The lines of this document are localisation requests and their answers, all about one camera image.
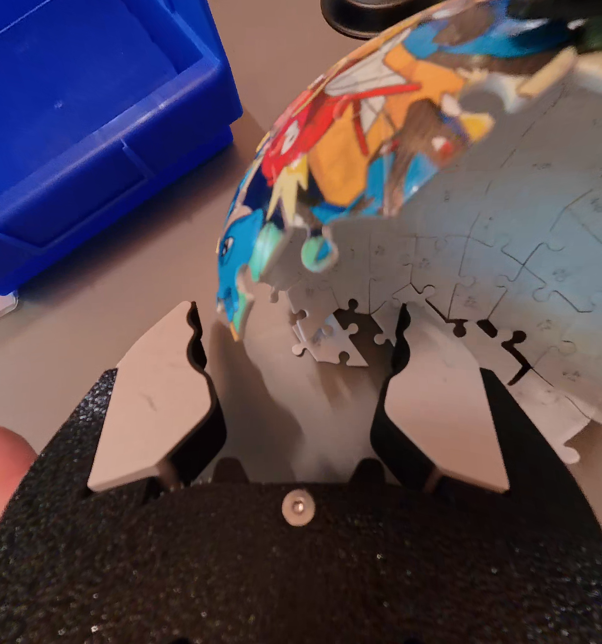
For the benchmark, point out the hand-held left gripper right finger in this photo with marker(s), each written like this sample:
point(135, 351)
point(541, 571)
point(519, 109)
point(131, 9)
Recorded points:
point(442, 427)

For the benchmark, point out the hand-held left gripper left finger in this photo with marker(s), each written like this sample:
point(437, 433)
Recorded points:
point(145, 412)

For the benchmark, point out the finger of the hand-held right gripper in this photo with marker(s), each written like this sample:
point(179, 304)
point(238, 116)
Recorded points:
point(557, 9)

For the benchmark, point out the grey puzzle piece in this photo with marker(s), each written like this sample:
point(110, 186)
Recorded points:
point(326, 347)

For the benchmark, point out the colourful puzzle ball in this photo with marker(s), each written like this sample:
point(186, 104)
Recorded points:
point(507, 226)

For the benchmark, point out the person's left hand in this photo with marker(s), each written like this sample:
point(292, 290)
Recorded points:
point(1, 478)

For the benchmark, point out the dark glossy round object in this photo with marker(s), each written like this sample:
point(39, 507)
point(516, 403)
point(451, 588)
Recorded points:
point(361, 17)

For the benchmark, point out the blue plastic bin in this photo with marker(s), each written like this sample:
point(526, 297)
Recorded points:
point(79, 141)

